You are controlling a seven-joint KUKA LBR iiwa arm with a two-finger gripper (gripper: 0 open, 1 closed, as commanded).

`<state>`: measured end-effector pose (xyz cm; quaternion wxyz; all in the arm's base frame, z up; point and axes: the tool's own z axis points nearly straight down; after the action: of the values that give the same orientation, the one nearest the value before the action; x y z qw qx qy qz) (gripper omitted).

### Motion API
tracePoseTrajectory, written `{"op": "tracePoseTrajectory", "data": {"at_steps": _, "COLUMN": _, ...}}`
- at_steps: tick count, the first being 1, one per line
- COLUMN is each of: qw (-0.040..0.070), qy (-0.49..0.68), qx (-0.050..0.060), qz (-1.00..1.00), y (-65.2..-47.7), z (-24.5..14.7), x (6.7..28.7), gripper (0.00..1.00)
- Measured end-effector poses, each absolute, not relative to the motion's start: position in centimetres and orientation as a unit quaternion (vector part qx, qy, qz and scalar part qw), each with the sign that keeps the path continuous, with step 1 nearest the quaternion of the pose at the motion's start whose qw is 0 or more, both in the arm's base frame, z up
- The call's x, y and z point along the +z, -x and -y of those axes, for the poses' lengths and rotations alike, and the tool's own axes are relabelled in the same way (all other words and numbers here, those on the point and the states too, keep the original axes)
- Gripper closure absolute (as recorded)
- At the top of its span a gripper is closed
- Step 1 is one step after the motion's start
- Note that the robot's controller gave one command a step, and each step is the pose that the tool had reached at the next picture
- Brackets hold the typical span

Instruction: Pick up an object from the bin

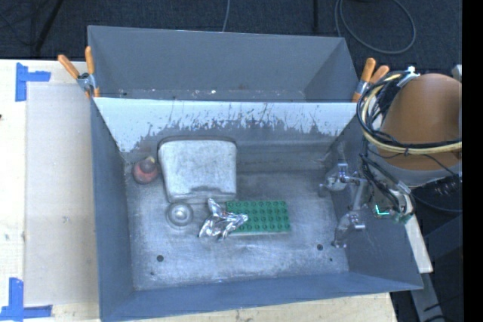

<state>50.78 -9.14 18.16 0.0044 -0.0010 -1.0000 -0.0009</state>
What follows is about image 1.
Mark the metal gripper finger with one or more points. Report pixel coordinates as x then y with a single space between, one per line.
352 224
342 179

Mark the dark green studded flat block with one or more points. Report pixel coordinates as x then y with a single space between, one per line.
268 216

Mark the crumpled clear plastic wrapper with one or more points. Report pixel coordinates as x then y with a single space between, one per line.
220 220

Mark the grey metal bin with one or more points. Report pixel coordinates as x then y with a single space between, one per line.
226 267

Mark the clear round glass thing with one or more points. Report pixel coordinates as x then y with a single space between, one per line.
179 215

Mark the red-brown toy fruit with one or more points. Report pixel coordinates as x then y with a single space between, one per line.
144 172

